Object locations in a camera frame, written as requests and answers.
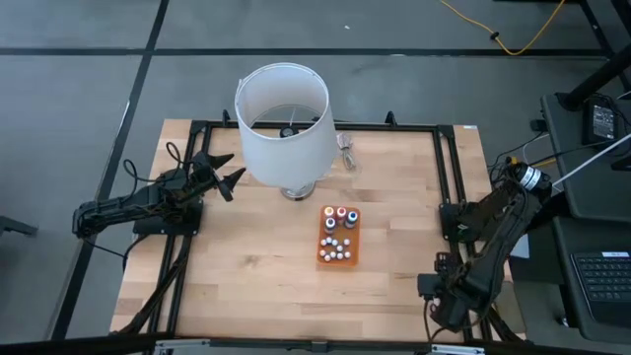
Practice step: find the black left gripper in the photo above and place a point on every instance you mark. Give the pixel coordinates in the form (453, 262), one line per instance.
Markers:
(202, 172)

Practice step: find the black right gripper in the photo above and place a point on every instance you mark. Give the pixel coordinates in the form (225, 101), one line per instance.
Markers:
(456, 305)

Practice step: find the blue-capped food coloring bottle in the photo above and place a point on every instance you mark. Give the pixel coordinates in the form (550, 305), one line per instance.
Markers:
(352, 217)

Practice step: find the yellow food coloring bottle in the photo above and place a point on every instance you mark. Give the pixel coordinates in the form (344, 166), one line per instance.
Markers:
(329, 212)

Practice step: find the red-capped food coloring bottle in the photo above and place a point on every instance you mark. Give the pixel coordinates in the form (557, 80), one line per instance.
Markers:
(341, 213)

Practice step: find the purple food coloring bottle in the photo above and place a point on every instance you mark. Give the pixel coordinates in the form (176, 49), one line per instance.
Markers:
(329, 225)

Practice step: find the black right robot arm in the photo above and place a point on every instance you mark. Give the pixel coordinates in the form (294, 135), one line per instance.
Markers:
(498, 232)

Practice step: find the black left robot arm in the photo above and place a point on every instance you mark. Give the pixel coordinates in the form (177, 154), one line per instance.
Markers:
(123, 204)

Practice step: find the table lamp with white shade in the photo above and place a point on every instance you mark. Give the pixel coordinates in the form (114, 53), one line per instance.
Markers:
(286, 153)

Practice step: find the phone in brown case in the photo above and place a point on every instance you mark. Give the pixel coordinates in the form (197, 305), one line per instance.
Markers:
(515, 315)

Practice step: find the orange plastic bin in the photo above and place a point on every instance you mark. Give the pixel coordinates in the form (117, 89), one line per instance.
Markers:
(352, 236)

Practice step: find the dark grey desk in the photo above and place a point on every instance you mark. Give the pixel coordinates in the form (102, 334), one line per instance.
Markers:
(562, 133)
(562, 276)

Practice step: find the yellow plug connector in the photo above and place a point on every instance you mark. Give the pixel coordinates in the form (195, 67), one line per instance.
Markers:
(513, 160)

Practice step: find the black keyboard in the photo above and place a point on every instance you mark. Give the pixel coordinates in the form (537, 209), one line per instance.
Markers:
(604, 288)

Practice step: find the grey chair leg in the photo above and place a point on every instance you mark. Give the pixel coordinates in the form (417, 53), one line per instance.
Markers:
(15, 227)

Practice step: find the black power supply brick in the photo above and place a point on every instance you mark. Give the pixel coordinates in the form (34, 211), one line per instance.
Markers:
(602, 120)

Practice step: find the black crossbar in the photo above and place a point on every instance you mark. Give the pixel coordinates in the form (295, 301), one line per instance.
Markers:
(74, 345)

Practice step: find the black stand leg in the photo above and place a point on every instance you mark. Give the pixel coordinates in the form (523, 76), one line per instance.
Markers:
(596, 79)

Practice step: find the black aluminium table frame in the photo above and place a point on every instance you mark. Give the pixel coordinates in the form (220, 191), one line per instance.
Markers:
(320, 126)

